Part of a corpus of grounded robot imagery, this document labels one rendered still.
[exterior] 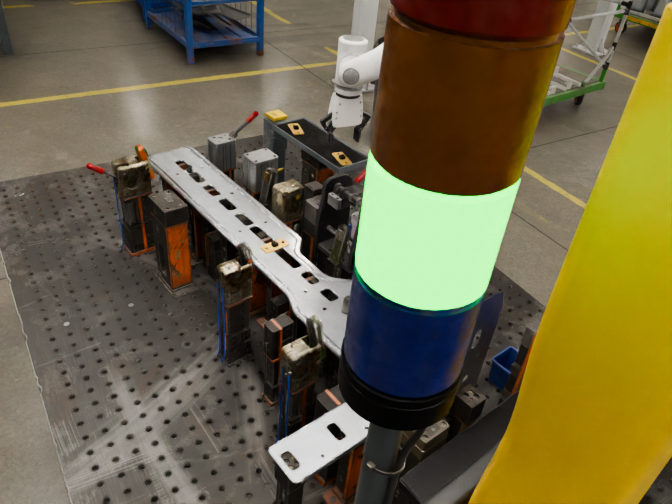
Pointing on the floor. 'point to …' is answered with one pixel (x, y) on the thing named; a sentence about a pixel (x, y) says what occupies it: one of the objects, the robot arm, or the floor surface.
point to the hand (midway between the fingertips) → (343, 139)
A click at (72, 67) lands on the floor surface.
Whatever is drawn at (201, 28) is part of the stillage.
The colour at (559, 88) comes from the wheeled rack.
